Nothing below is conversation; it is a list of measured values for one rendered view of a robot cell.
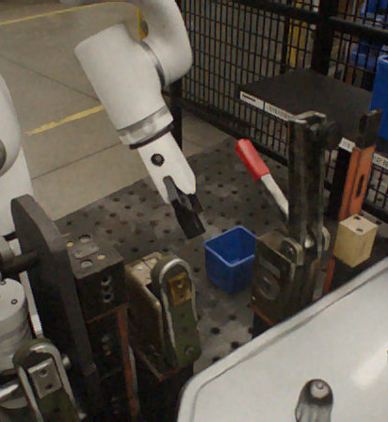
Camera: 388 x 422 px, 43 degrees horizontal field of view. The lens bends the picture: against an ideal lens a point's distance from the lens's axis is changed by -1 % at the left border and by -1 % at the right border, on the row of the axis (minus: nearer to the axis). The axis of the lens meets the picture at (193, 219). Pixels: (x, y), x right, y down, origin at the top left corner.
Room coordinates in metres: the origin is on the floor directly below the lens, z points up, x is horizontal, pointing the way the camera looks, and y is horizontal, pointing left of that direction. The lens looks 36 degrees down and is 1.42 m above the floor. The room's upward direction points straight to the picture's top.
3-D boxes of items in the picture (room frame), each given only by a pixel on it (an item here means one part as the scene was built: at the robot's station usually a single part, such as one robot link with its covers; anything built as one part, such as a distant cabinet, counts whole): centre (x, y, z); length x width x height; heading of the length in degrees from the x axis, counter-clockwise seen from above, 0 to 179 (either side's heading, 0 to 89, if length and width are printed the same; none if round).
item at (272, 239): (0.48, -0.12, 0.88); 0.07 x 0.06 x 0.35; 36
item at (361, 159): (0.53, -0.20, 0.95); 0.03 x 0.01 x 0.50; 126
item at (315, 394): (0.27, -0.11, 1.02); 0.03 x 0.03 x 0.07
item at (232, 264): (0.80, -0.09, 0.74); 0.11 x 0.10 x 0.09; 126
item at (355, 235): (0.49, -0.20, 0.88); 0.04 x 0.04 x 0.36; 36
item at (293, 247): (0.44, -0.11, 1.06); 0.03 x 0.01 x 0.03; 36
